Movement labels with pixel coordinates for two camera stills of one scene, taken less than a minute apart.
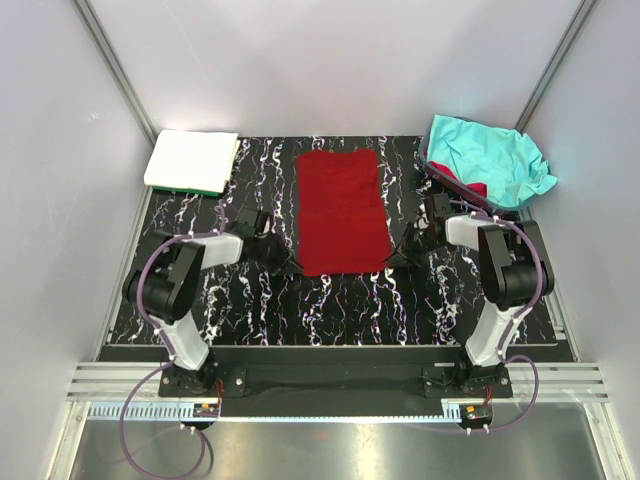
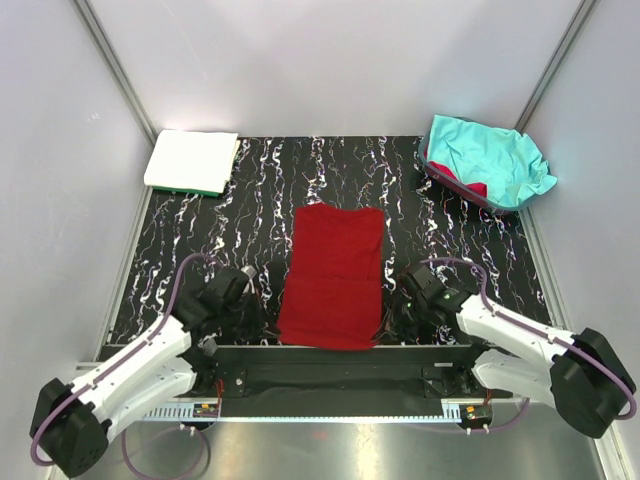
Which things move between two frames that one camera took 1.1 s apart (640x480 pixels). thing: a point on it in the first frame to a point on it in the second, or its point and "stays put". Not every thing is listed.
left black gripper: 284,260 to 261,325
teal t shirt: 509,163 stays put
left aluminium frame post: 120,68 stays put
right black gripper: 403,252 to 392,326
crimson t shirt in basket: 478,187 stays put
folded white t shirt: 192,160 stays put
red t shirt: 341,222 to 334,292
